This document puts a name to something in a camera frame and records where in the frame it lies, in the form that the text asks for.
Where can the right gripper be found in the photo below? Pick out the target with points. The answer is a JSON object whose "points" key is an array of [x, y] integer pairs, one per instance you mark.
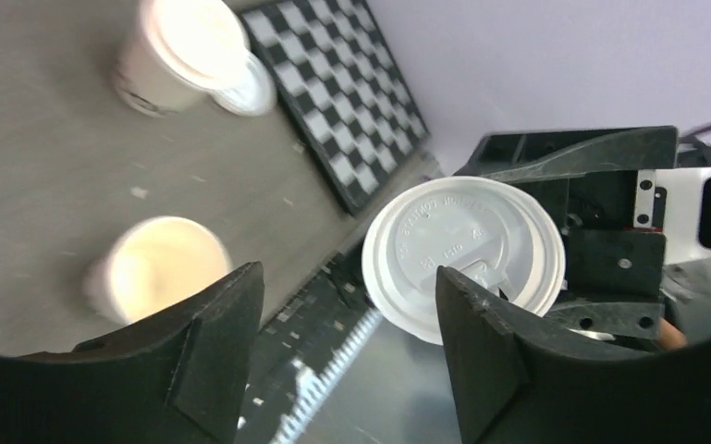
{"points": [[608, 257]]}

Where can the white plastic cup lid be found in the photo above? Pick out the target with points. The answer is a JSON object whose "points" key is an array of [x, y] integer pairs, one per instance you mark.
{"points": [[201, 43]]}

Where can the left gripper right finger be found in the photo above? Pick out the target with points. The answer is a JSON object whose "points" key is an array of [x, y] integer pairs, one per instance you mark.
{"points": [[520, 378]]}

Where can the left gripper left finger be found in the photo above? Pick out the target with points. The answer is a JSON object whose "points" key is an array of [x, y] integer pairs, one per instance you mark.
{"points": [[177, 376]]}

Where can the white paper coffee cup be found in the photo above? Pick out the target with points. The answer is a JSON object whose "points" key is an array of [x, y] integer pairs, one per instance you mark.
{"points": [[147, 82]]}

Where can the black white checkerboard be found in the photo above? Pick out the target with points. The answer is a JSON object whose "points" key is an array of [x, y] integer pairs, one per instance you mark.
{"points": [[342, 89]]}

